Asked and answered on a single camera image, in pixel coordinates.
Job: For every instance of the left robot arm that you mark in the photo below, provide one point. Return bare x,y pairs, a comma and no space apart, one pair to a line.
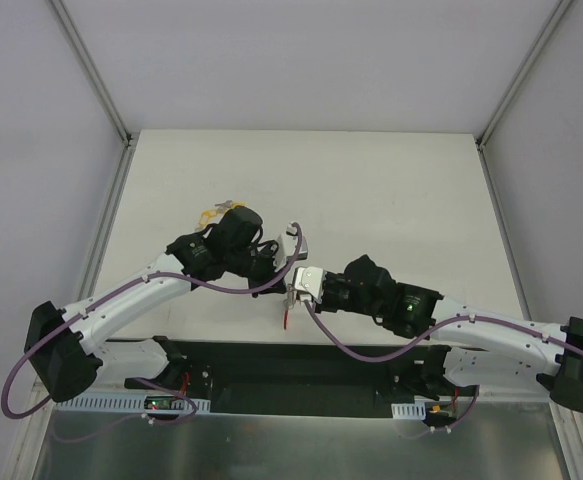
71,348

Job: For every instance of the white cable duct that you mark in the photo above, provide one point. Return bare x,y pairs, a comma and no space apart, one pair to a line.
126,403
414,411

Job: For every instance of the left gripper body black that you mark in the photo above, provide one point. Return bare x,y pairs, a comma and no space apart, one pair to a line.
269,282

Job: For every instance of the left white cable duct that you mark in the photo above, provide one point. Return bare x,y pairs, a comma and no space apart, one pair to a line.
126,403

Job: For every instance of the red-handled metal keyring organizer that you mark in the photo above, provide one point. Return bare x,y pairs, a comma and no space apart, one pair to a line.
289,303

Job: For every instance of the left aluminium frame post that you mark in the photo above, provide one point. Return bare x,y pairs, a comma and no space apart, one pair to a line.
89,69

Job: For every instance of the yellow key tag with keys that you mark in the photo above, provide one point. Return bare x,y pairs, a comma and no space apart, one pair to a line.
207,217

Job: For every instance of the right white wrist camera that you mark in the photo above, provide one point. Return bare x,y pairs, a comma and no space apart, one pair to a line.
307,284

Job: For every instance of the right white cable duct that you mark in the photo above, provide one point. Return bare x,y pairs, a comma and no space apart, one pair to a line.
414,411

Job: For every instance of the right aluminium frame post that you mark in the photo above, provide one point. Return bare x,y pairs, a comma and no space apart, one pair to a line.
536,49

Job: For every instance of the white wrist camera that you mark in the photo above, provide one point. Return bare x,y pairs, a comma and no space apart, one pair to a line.
307,284
286,246

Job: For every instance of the aluminium frame post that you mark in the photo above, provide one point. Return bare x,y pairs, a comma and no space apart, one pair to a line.
536,49
89,69

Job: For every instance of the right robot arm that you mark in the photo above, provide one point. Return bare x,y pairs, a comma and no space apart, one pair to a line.
485,348

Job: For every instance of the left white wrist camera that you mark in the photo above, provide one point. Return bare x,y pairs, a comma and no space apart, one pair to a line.
286,246

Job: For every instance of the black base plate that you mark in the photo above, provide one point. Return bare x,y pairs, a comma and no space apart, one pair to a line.
301,379

